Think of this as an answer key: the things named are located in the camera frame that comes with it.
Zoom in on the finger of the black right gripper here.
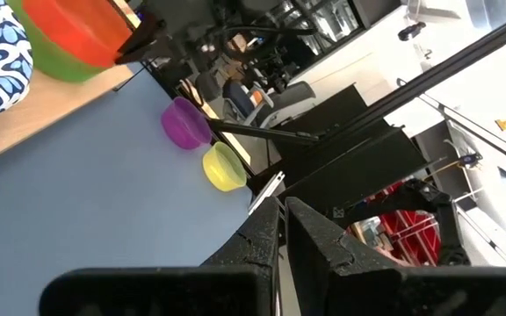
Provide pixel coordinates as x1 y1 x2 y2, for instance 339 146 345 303
114 24 170 66

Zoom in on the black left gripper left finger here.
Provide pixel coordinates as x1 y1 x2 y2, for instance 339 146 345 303
39 196 280 316

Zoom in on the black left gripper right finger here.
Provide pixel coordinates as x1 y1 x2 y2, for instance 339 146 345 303
284 196 506 316

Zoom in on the red plastic bowl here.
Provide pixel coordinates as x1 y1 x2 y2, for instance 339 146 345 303
21 0 134 69

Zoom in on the green plastic bowl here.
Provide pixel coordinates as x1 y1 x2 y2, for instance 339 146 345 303
5 0 119 84

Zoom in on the purple plastic bowl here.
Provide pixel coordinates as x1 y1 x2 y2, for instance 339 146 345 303
160 96 213 151

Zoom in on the blue office chair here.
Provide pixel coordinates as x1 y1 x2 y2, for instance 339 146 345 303
221 78 263 126

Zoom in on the yellow plastic bowl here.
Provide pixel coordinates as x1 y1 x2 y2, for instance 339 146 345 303
201 140 249 193

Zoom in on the grey office chair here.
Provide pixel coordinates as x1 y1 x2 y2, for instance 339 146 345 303
246 81 318 129

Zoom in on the blue table mat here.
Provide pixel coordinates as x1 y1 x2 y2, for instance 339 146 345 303
0 61 263 316

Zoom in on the black floor device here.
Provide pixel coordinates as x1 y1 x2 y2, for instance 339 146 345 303
396 20 428 43

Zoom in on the silver aluminium bracket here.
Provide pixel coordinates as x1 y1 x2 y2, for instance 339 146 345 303
247 170 286 216

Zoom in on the red wire rack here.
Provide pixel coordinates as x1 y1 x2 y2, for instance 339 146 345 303
351 182 442 267

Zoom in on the black aluminium table frame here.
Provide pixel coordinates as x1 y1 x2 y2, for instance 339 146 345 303
208 8 506 176

